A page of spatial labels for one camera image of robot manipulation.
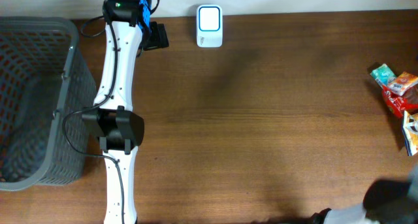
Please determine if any green tissue pack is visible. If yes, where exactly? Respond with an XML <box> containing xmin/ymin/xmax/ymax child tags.
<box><xmin>370</xmin><ymin>63</ymin><xmax>397</xmax><ymax>88</ymax></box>

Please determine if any orange tissue pack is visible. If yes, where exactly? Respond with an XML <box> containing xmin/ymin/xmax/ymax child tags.
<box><xmin>388</xmin><ymin>72</ymin><xmax>417</xmax><ymax>96</ymax></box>

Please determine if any red snack packet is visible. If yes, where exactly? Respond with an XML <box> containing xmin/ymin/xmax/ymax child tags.
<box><xmin>381</xmin><ymin>85</ymin><xmax>417</xmax><ymax>118</ymax></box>

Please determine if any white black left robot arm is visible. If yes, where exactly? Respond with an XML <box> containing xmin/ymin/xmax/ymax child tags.
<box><xmin>82</xmin><ymin>0</ymin><xmax>169</xmax><ymax>223</ymax></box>

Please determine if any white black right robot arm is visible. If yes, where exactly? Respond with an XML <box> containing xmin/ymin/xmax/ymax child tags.
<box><xmin>308</xmin><ymin>167</ymin><xmax>417</xmax><ymax>224</ymax></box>

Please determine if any white barcode scanner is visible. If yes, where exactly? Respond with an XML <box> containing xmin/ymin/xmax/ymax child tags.
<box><xmin>196</xmin><ymin>5</ymin><xmax>223</xmax><ymax>48</ymax></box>

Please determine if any grey plastic mesh basket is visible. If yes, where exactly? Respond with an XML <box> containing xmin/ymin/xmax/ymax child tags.
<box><xmin>1</xmin><ymin>17</ymin><xmax>96</xmax><ymax>191</ymax></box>

